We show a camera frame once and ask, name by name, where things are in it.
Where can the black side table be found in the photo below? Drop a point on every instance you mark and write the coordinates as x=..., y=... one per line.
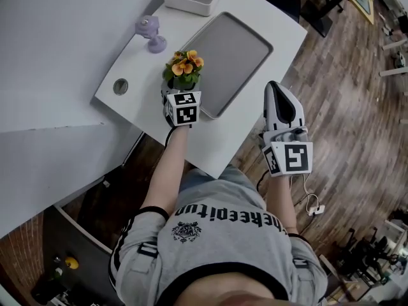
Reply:
x=83, y=266

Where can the small green white object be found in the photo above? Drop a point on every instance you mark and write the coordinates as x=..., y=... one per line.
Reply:
x=58, y=272

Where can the person's right forearm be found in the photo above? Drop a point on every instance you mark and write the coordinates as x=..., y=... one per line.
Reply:
x=282, y=202

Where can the white table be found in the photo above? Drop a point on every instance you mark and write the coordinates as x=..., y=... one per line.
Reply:
x=216, y=145

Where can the white power strip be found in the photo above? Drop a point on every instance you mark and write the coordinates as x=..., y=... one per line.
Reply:
x=316, y=210

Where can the person's left forearm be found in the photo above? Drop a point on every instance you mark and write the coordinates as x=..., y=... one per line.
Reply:
x=169, y=171

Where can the yellow round object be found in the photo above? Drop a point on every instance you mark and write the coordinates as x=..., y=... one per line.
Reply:
x=71, y=263

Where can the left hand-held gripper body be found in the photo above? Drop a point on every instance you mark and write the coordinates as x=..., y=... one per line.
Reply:
x=186, y=113

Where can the orange flower pot plant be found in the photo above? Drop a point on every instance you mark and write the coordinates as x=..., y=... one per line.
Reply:
x=185, y=67

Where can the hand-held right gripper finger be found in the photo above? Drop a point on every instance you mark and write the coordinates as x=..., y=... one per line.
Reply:
x=269, y=113
x=299, y=115

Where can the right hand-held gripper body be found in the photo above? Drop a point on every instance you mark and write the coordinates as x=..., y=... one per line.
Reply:
x=296, y=158

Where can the person's grey printed t-shirt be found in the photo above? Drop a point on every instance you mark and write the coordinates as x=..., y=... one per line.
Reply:
x=223, y=244

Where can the grey tray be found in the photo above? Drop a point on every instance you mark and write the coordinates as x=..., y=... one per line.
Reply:
x=232, y=59

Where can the person's blue jeans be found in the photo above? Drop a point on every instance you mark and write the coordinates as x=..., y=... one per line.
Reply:
x=229, y=180

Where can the black chairs cluster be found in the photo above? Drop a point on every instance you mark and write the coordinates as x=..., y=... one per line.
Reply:
x=366, y=253

